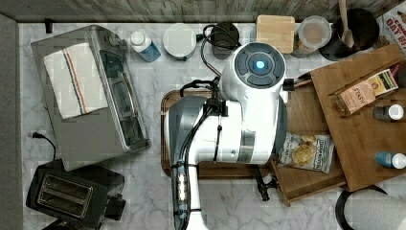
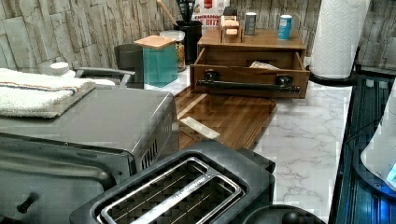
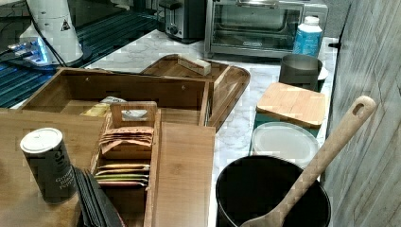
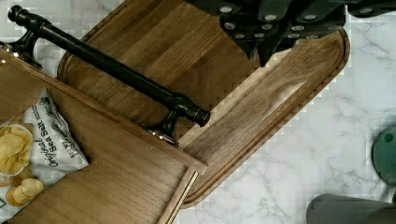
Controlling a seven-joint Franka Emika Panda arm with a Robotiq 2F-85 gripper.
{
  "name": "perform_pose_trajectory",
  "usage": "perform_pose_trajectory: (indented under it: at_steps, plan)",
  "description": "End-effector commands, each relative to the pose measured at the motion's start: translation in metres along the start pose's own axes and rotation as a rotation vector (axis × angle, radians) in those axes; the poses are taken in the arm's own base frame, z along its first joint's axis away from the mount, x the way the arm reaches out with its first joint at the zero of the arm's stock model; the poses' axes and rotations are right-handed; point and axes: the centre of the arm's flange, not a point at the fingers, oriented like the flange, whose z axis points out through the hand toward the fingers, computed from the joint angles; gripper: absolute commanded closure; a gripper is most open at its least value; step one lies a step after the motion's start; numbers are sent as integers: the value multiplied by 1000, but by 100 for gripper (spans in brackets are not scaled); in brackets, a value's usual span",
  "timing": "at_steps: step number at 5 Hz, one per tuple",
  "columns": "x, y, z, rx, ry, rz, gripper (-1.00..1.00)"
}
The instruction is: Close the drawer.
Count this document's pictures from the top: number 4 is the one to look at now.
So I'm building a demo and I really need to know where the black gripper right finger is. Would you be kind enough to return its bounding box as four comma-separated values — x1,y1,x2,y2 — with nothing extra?
256,0,395,66

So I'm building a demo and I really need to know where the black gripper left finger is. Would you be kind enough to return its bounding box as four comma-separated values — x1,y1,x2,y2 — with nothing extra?
186,0,291,60

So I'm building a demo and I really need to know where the wooden drawer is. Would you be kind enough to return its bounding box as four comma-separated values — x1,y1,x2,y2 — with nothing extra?
0,49,206,224

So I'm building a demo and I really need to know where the dark wooden serving tray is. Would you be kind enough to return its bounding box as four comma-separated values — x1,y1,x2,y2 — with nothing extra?
58,0,349,207

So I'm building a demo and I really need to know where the green round lid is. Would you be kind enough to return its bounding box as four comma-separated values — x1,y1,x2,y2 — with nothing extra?
372,127,396,187

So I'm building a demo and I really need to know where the grey metal cup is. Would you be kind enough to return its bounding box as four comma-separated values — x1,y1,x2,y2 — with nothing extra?
305,193,396,224

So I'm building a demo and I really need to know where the black metal drawer handle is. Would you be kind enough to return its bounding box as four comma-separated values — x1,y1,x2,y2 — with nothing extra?
1,5,211,147

